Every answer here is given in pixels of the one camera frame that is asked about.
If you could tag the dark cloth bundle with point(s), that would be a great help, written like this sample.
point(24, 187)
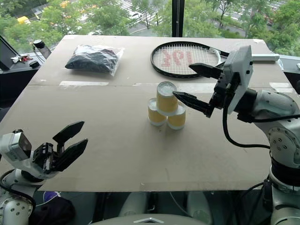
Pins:
point(56, 212)

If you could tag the red and white key bunch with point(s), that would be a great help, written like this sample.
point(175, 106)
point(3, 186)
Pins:
point(21, 58)

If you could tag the silver rounded robot leg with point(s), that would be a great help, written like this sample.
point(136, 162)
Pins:
point(199, 206)
point(136, 205)

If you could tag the silver robot torso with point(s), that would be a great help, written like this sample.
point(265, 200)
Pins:
point(150, 220)

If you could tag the clear bag of dark clothes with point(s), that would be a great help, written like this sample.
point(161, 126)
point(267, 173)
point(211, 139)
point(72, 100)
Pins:
point(93, 59)

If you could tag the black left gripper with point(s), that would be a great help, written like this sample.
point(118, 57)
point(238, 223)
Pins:
point(45, 157)

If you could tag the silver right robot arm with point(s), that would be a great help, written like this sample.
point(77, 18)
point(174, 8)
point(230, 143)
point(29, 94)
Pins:
point(279, 105)

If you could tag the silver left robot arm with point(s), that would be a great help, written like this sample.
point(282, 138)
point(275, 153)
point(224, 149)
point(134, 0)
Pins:
point(14, 208)

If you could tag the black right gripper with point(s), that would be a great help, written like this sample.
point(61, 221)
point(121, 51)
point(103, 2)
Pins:
point(223, 91)

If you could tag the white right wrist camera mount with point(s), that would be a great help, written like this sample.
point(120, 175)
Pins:
point(243, 70)

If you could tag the black side desk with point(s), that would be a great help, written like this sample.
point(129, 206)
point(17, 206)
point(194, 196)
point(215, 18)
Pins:
point(16, 77)

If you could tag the brown cardboard sheet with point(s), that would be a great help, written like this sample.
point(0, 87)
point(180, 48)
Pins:
point(105, 131)

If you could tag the black tennis racket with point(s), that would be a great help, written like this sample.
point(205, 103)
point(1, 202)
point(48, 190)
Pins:
point(174, 58)

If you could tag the black window post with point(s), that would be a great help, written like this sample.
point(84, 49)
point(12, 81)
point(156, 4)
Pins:
point(178, 17)

